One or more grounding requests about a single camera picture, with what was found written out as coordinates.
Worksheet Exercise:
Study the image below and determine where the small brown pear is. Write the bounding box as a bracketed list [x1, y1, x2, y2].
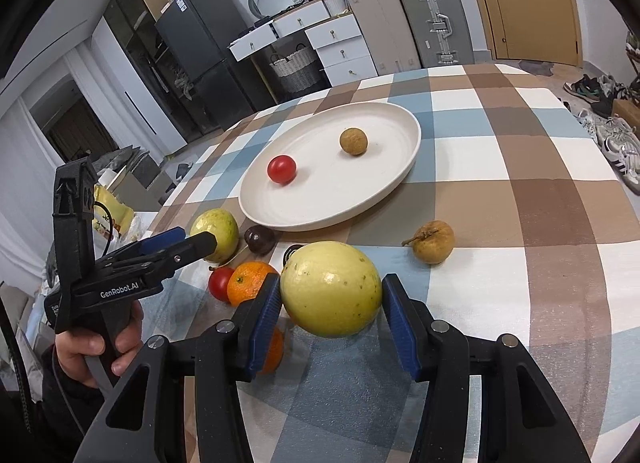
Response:
[402, 220, 456, 264]

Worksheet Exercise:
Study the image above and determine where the large yellow round fruit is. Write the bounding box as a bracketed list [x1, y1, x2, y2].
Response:
[279, 241, 384, 339]

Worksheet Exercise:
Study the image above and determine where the wooden door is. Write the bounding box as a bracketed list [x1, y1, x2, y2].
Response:
[457, 0, 583, 68]

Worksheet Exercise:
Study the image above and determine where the person's left hand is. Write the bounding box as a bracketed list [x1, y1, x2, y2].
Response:
[54, 300, 146, 389]

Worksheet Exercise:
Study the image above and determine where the green yellow round fruit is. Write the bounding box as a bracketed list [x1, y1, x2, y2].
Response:
[189, 209, 240, 264]

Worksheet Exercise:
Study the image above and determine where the orange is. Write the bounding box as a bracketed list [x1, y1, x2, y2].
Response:
[257, 325, 285, 375]
[226, 261, 279, 307]

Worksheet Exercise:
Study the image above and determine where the beige suitcase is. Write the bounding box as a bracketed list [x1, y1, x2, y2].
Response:
[344, 0, 422, 78]

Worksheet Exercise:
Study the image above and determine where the dark grey refrigerator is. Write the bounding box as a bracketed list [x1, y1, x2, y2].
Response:
[154, 0, 281, 136]

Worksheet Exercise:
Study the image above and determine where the yellow plastic bag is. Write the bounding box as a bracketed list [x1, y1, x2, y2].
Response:
[92, 182, 136, 243]

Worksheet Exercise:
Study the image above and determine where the person's left forearm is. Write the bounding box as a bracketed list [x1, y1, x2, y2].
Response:
[20, 345, 113, 463]

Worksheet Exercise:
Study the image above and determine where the red tomato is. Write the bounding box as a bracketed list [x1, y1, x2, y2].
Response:
[208, 267, 236, 303]
[267, 155, 297, 186]

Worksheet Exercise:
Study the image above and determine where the grey storage box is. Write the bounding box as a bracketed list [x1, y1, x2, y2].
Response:
[107, 150, 176, 211]

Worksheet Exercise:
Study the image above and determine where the grey doormat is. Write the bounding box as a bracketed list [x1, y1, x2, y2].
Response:
[517, 59, 553, 76]

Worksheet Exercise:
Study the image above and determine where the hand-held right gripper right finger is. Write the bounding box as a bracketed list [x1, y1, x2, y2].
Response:
[381, 273, 593, 463]

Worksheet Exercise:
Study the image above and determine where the silver suitcase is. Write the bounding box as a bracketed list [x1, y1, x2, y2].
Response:
[396, 0, 475, 68]

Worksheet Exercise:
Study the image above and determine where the checkered tablecloth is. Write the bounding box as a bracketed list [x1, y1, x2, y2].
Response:
[145, 62, 636, 463]

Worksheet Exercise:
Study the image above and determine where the woven laundry basket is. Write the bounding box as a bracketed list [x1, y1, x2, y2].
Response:
[268, 43, 323, 98]

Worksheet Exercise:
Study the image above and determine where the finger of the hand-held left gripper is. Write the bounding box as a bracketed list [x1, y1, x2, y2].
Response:
[100, 227, 187, 265]
[127, 233, 219, 280]

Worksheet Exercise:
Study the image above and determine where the white round plate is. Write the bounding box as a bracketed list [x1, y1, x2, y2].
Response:
[238, 103, 421, 233]

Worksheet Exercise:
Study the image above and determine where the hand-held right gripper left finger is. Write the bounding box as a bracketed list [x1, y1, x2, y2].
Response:
[72, 273, 284, 463]

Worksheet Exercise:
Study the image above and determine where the pile of worn shoes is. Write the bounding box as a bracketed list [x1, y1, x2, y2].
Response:
[562, 70, 640, 188]

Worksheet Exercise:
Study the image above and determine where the brown longan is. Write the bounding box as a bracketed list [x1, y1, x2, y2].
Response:
[339, 127, 369, 156]

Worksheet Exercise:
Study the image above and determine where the white desk with drawers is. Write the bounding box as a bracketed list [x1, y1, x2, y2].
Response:
[229, 0, 378, 90]

